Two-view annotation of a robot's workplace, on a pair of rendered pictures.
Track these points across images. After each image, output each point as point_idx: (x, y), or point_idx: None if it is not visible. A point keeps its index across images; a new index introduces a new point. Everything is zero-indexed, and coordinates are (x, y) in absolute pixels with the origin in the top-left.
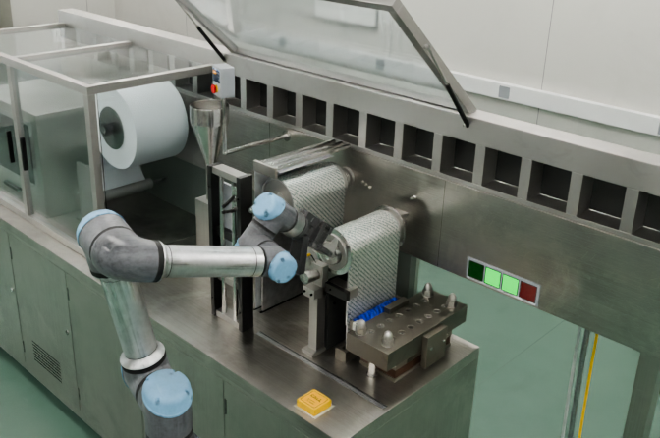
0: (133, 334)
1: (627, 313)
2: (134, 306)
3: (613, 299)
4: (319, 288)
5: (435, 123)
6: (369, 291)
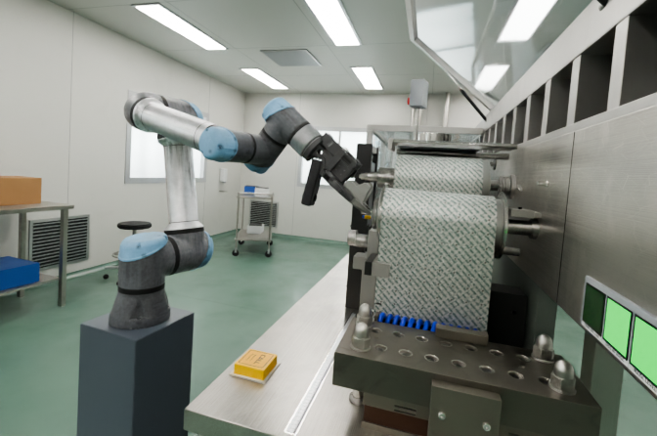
0: (167, 197)
1: None
2: (169, 173)
3: None
4: (363, 257)
5: (574, 42)
6: (422, 290)
